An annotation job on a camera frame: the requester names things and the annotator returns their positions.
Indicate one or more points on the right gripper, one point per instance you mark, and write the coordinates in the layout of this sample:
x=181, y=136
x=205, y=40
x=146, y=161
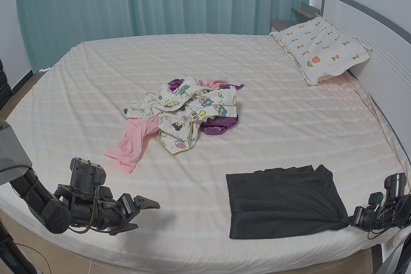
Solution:
x=362, y=218

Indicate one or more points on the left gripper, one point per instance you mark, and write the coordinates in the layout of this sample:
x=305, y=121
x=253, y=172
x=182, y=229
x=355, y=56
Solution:
x=114, y=213

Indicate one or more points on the black T-shirt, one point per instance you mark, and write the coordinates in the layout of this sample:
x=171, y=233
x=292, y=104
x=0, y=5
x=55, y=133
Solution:
x=282, y=202

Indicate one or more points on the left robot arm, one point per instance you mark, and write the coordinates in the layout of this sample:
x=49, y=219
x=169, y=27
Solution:
x=41, y=199

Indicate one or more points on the bed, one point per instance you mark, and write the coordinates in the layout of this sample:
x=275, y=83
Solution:
x=257, y=89

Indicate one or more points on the pink garment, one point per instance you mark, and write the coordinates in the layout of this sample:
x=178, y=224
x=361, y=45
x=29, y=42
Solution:
x=133, y=141

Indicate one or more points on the white printed pyjama top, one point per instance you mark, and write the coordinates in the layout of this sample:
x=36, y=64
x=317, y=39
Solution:
x=179, y=112

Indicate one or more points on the purple garment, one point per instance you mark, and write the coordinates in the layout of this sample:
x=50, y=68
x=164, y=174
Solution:
x=215, y=128

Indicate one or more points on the white printed pillow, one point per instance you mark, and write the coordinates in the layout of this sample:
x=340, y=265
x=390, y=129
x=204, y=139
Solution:
x=321, y=48

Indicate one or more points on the grey bedside table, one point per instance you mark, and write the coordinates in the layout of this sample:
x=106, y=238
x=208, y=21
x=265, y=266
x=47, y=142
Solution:
x=281, y=24

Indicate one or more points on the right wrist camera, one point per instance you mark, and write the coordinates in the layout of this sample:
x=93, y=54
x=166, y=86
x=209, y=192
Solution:
x=375, y=199

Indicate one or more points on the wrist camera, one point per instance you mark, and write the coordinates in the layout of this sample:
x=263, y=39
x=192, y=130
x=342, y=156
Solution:
x=375, y=199
x=106, y=192

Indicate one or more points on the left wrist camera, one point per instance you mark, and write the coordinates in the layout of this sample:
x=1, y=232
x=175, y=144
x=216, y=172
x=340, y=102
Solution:
x=106, y=192

